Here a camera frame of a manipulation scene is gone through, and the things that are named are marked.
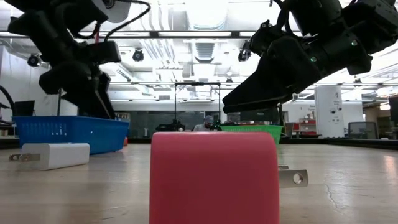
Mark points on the blue plastic basket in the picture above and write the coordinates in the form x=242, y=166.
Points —
x=93, y=137

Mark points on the person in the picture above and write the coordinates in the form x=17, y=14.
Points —
x=206, y=123

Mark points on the red white storage cart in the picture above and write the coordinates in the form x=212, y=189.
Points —
x=307, y=126

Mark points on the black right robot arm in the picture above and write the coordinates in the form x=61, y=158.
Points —
x=317, y=12

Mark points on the black table frame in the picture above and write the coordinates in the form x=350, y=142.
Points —
x=342, y=143

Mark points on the black computer monitor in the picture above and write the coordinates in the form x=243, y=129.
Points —
x=24, y=109
x=394, y=109
x=264, y=116

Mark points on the black ceiling spotlight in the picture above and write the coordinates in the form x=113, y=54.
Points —
x=33, y=61
x=138, y=55

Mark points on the white pillar with signs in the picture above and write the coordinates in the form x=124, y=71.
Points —
x=329, y=105

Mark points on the red dual-port charger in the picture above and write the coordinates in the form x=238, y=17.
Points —
x=214, y=177

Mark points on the black overhead camera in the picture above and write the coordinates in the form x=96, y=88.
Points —
x=243, y=56

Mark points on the white flat charger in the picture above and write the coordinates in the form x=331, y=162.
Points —
x=59, y=155

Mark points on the green plastic basket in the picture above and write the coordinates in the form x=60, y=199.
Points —
x=248, y=128

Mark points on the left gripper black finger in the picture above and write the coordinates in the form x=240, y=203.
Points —
x=90, y=105
x=105, y=87

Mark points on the black overhead light beam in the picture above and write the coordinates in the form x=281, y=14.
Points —
x=235, y=34

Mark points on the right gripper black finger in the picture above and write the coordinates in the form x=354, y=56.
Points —
x=286, y=74
x=255, y=106

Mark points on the black background robot arm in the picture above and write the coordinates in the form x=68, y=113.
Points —
x=171, y=127

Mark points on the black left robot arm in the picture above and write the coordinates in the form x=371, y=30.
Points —
x=46, y=28

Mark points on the red desk lamp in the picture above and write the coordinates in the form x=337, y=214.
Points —
x=116, y=14

